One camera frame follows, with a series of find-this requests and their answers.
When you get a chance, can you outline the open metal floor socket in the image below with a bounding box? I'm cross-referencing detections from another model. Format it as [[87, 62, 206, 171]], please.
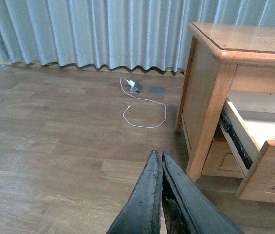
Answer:
[[127, 81, 144, 93]]

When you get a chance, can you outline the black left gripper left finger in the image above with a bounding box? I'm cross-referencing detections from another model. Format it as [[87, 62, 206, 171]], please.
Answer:
[[107, 150, 162, 234]]

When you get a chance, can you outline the wooden drawer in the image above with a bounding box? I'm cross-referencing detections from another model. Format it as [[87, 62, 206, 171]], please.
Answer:
[[219, 99, 275, 203], [202, 139, 244, 178]]

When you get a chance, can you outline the white floor charger plug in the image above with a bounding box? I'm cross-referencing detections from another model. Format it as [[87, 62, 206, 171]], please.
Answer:
[[126, 79, 135, 87]]

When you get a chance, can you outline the closed metal floor socket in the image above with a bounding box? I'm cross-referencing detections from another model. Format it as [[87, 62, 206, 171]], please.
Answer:
[[148, 87, 165, 95]]

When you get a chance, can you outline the wooden nightstand cabinet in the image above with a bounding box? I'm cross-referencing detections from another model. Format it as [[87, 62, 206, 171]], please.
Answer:
[[175, 22, 275, 183]]

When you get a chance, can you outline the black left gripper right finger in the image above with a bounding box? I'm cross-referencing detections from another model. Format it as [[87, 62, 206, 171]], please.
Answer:
[[162, 151, 244, 234]]

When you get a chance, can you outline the pale green curtain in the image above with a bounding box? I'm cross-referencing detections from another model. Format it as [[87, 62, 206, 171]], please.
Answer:
[[0, 0, 275, 72]]

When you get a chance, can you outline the white floor cable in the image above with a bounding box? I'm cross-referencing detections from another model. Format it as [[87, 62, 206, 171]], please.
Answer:
[[119, 77, 167, 129]]

